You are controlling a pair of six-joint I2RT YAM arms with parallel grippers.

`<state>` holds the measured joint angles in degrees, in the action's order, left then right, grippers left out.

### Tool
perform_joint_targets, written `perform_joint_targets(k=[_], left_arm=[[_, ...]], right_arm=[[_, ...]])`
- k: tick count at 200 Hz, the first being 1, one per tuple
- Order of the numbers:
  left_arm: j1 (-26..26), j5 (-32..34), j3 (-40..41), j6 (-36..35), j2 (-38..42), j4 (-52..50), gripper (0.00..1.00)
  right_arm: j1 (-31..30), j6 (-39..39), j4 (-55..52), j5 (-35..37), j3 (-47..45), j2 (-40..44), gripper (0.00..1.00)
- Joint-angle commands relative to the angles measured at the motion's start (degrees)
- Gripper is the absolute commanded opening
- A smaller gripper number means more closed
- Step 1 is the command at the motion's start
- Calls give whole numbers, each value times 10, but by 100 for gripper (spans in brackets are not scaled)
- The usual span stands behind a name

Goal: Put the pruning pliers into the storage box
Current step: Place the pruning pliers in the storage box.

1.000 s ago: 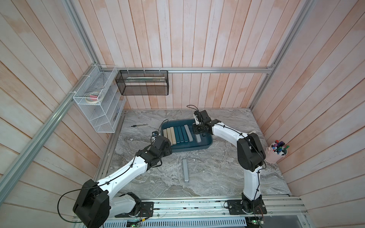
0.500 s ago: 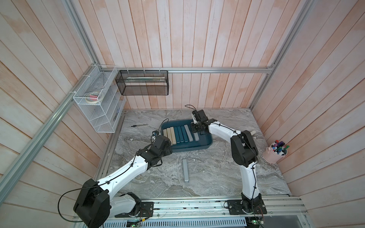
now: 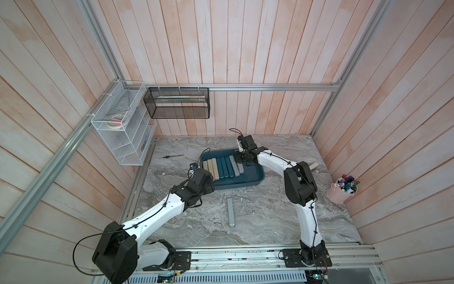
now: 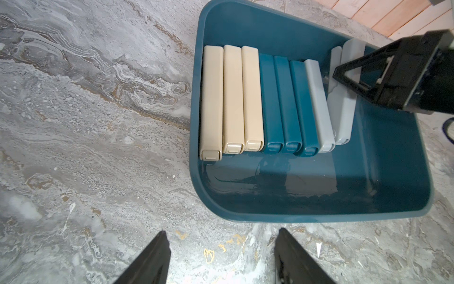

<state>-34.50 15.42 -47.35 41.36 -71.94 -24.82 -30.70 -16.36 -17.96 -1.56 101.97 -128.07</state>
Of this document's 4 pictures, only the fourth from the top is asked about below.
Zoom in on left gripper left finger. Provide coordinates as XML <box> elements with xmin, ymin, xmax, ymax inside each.
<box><xmin>114</xmin><ymin>230</ymin><xmax>171</xmax><ymax>284</ymax></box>

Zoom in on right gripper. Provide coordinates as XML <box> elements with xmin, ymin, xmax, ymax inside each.
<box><xmin>333</xmin><ymin>30</ymin><xmax>454</xmax><ymax>114</ymax></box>

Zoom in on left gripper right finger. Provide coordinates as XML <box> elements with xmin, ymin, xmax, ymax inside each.
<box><xmin>274</xmin><ymin>228</ymin><xmax>335</xmax><ymax>284</ymax></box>

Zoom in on grey pliers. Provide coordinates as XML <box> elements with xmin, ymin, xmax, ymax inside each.
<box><xmin>327</xmin><ymin>39</ymin><xmax>365</xmax><ymax>145</ymax></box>
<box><xmin>304</xmin><ymin>59</ymin><xmax>336</xmax><ymax>153</ymax></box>

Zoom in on teal pliers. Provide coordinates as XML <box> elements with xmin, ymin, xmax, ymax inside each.
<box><xmin>259</xmin><ymin>53</ymin><xmax>284</xmax><ymax>154</ymax></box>
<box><xmin>274</xmin><ymin>56</ymin><xmax>302</xmax><ymax>154</ymax></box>
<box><xmin>290</xmin><ymin>60</ymin><xmax>320</xmax><ymax>157</ymax></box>

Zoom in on teal plastic storage box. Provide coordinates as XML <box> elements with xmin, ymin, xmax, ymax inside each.
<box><xmin>189</xmin><ymin>1</ymin><xmax>434</xmax><ymax>223</ymax></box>

